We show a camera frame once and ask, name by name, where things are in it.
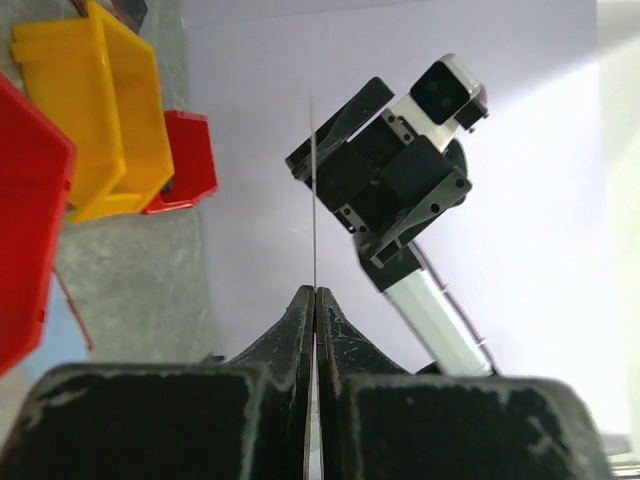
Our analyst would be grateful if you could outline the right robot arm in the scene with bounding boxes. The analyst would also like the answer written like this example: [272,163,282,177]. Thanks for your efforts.
[286,77,496,377]

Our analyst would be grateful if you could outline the yellow plastic bin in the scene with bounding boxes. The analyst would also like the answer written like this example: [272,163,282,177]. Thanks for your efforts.
[11,1,174,223]

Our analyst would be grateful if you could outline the red leather card holder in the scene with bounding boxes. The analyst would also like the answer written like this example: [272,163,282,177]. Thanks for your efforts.
[53,269,94,352]

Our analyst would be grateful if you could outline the dark booklet three days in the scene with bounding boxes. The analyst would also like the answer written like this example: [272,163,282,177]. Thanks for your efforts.
[96,0,148,34]

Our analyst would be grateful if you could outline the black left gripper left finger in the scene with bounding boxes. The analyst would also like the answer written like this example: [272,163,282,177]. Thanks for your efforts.
[1,286,314,479]

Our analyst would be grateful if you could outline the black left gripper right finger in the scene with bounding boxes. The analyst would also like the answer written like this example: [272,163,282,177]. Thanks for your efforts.
[316,288,612,479]

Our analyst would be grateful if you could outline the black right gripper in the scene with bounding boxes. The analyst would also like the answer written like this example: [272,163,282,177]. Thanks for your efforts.
[313,77,472,268]

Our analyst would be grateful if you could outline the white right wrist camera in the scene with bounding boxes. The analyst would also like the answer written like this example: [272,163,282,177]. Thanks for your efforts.
[389,53,489,152]

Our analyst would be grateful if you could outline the red plastic bin with cards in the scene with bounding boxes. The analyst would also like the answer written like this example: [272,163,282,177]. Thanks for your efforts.
[1,76,77,374]

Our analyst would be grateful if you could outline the white striped credit card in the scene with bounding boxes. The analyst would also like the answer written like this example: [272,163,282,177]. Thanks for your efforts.
[309,94,322,479]

